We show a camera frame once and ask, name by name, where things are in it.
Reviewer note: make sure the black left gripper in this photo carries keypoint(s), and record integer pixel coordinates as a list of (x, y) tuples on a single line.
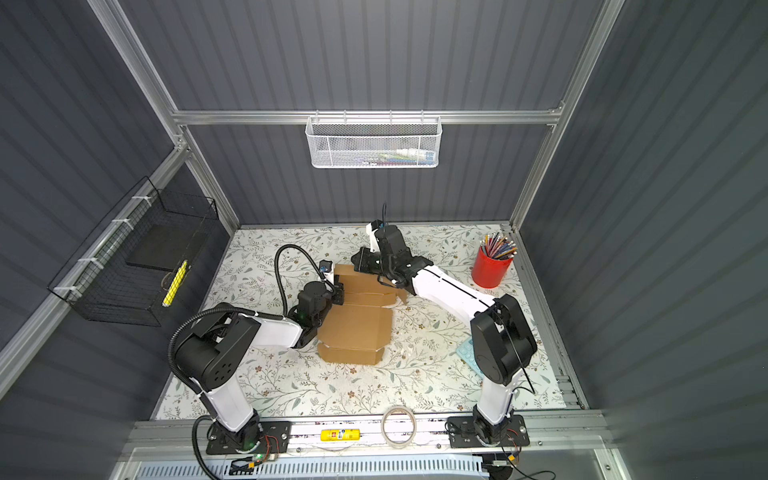
[(337, 292)]

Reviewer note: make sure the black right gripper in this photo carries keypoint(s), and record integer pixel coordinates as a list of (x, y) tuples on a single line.
[(363, 265)]

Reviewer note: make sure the brown cardboard box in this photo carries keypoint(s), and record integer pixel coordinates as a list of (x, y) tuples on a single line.
[(358, 331)]

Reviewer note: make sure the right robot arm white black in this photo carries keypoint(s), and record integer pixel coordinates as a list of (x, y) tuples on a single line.
[(503, 342)]

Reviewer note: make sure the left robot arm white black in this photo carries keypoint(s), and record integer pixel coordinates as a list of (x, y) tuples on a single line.
[(205, 352)]

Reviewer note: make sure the red metal pencil cup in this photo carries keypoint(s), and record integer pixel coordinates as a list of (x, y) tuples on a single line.
[(488, 272)]

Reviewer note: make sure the markers in white basket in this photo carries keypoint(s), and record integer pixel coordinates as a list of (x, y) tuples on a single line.
[(408, 156)]

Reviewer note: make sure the bundle of coloured pencils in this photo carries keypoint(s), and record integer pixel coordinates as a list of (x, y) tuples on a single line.
[(498, 247)]

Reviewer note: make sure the teal calculator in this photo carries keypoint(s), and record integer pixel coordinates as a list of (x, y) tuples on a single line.
[(465, 352)]

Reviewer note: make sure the yellow spirit level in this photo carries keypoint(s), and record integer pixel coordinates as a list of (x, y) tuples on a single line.
[(339, 435)]

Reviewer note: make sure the yellow striped tool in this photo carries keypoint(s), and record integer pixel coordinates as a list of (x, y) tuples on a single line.
[(175, 284)]

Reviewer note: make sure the black foam pad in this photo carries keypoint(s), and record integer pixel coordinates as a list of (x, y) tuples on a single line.
[(164, 248)]

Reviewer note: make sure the clear tape roll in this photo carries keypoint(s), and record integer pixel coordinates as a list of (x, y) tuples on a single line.
[(398, 426)]

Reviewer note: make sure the white wire mesh basket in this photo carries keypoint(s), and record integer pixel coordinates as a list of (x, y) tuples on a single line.
[(335, 143)]

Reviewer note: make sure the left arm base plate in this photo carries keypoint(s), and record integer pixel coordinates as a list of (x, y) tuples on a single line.
[(267, 437)]

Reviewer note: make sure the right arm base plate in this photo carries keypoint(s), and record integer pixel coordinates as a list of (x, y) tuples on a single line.
[(476, 431)]

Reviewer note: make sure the black wire mesh basket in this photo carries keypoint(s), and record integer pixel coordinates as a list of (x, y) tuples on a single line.
[(133, 272)]

